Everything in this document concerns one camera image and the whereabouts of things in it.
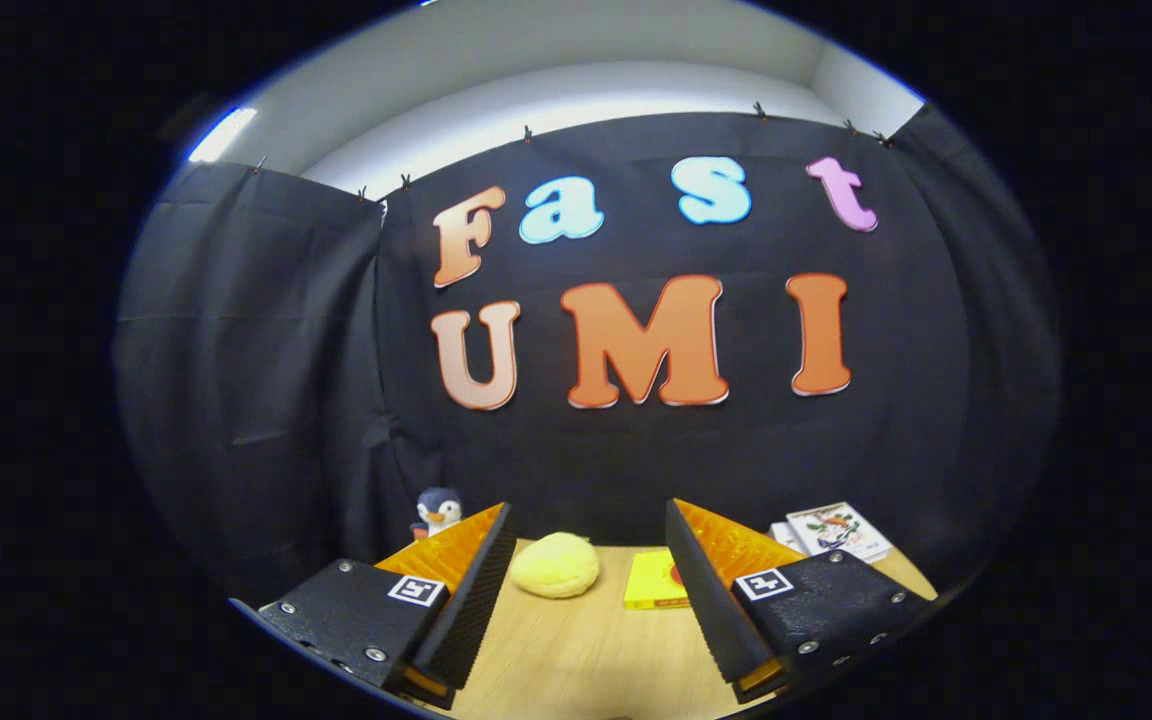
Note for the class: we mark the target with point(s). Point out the penguin plush toy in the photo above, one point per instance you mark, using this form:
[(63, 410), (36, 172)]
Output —
[(439, 512)]

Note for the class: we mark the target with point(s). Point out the yellow book red label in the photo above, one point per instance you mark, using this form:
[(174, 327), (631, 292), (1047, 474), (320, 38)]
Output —
[(651, 582)]

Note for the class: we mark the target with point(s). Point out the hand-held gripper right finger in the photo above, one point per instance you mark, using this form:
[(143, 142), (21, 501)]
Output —
[(706, 600)]

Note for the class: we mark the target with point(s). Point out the ceiling light panel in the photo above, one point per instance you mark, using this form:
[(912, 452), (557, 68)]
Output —
[(223, 135)]

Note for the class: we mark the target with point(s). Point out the white illustrated book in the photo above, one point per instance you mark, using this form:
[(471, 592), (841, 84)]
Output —
[(784, 538), (836, 530)]

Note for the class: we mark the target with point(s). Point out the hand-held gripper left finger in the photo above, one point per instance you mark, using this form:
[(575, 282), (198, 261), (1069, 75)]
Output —
[(476, 600)]

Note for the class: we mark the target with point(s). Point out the yellow round plush cushion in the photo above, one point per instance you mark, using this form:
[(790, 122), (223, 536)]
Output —
[(556, 567)]

